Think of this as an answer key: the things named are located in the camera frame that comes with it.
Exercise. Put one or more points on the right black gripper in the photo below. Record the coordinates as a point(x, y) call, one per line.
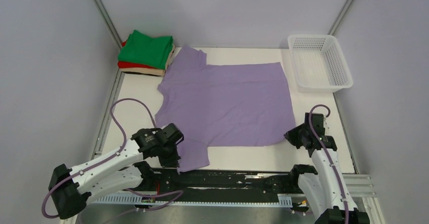
point(290, 136)

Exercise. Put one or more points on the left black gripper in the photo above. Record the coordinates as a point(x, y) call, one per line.
point(173, 161)

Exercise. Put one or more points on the purple t shirt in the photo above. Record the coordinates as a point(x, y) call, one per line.
point(223, 105)

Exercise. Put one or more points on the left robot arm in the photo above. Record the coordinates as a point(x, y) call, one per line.
point(72, 189)

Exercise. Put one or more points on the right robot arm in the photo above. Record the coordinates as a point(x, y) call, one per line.
point(322, 182)

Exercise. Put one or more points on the white plastic basket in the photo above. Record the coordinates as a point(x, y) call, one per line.
point(318, 63)

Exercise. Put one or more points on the green folded t shirt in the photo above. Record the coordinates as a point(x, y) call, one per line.
point(140, 48)

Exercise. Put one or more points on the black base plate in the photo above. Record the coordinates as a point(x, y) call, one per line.
point(221, 185)

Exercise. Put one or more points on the white cable duct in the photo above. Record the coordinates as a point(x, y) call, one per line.
point(132, 199)

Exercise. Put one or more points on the right corner metal post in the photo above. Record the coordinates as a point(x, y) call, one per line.
point(340, 17)

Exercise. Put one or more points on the corner metal post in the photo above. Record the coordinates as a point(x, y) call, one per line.
point(340, 17)
point(107, 20)

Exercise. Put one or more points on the left corner metal post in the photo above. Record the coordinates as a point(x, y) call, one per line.
point(107, 20)

